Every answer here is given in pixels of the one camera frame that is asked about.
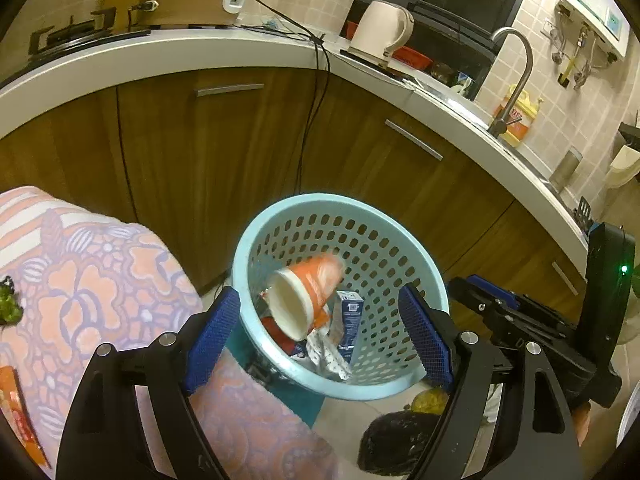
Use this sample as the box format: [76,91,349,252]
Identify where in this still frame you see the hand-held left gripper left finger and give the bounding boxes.
[56,286,242,480]

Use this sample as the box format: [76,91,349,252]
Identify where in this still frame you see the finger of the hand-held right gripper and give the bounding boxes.
[466,274,581,330]
[447,277,526,347]

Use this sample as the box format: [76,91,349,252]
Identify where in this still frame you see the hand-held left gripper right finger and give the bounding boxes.
[398,284,585,480]

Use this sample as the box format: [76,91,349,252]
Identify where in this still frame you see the red plastic bag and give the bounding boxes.
[260,314,303,357]

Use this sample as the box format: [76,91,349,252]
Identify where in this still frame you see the white blue milk carton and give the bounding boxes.
[331,289,364,367]

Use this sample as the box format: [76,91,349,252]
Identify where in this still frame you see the orange paper cup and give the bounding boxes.
[269,252,346,341]

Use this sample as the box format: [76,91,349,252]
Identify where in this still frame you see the polka dot paper napkin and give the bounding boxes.
[305,327,354,382]

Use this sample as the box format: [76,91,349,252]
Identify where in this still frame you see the light blue plastic basket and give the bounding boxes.
[231,192,451,401]

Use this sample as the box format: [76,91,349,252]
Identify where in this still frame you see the person's right hand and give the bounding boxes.
[572,402,594,449]

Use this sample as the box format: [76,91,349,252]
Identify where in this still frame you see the yellow plastic bag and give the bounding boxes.
[406,388,451,414]

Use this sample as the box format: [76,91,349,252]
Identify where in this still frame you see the black garbage bag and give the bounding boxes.
[357,409,452,477]

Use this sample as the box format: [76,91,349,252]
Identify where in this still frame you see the black slotted spatula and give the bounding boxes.
[574,196,594,227]

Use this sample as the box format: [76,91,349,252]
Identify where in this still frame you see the floral printed tablecloth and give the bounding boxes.
[0,185,342,480]

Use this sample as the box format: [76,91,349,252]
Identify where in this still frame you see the steel cup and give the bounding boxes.
[549,147,584,192]

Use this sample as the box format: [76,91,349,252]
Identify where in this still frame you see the beige plastic jug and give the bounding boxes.
[607,144,640,192]

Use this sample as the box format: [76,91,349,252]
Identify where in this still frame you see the yellow detergent bottle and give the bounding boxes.
[494,84,544,149]

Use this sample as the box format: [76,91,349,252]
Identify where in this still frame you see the steel sink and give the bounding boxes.
[405,77,556,181]

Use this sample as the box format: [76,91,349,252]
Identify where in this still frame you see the torn orange brown wrapper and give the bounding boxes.
[0,364,52,469]

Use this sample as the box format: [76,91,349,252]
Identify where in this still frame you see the broccoli piece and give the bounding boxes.
[0,275,24,327]

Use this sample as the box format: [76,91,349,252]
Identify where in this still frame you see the steel kitchen faucet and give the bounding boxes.
[487,27,535,137]

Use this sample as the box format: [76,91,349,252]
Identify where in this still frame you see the water heater pipes and valves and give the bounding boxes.
[550,30,621,92]

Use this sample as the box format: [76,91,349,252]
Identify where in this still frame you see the red plastic tray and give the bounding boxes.
[344,20,434,69]

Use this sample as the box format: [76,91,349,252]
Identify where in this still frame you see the white electric kettle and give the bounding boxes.
[347,0,416,64]

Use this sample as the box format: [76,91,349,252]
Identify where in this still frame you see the white water heater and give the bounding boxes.
[557,0,634,59]

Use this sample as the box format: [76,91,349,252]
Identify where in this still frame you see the black gas stove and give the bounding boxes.
[0,6,152,87]

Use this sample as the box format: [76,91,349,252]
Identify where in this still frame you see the metal cabinet handle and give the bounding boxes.
[194,82,265,98]
[384,119,444,161]
[552,260,577,297]

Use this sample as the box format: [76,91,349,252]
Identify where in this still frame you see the black power cable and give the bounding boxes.
[247,0,332,196]

